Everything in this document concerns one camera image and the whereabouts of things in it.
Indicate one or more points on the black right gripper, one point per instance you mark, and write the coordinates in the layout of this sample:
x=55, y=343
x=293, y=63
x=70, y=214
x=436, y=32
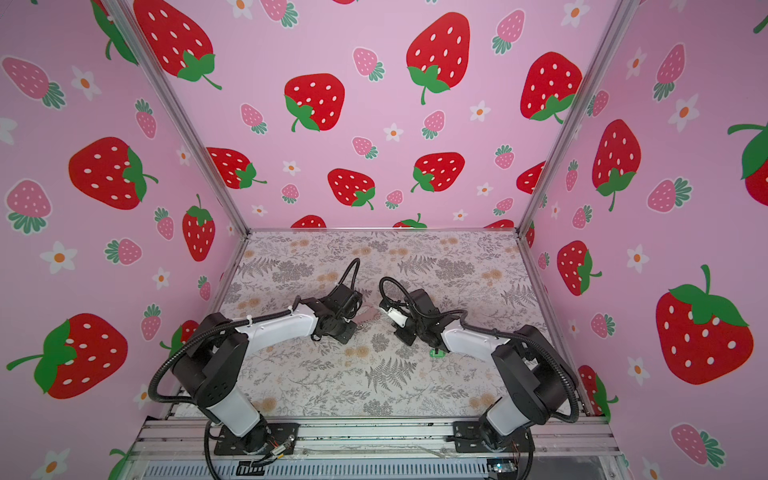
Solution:
x=402, y=335

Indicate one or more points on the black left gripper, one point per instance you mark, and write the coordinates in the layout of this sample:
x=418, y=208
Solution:
x=350, y=332

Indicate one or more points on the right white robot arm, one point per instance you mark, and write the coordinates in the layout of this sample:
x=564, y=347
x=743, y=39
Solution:
x=539, y=384

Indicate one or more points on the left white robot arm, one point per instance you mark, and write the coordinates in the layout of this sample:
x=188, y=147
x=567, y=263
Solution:
x=209, y=364

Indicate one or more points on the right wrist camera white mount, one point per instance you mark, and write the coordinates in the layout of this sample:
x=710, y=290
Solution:
x=396, y=316

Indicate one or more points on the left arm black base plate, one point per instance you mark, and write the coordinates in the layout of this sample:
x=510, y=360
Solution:
x=264, y=439

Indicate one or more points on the white perforated cable tray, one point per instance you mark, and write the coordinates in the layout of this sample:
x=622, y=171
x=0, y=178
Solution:
x=357, y=469

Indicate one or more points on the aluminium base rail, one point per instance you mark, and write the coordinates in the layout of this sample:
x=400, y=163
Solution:
x=435, y=438

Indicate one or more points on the aluminium corner frame post left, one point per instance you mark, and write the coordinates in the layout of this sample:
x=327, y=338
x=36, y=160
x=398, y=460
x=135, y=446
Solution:
x=129, y=28

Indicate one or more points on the aluminium corner frame post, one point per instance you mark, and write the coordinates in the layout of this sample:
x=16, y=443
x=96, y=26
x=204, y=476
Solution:
x=129, y=28
x=606, y=49

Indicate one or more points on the aluminium corner frame post right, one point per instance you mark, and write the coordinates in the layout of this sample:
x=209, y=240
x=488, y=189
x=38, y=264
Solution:
x=606, y=49

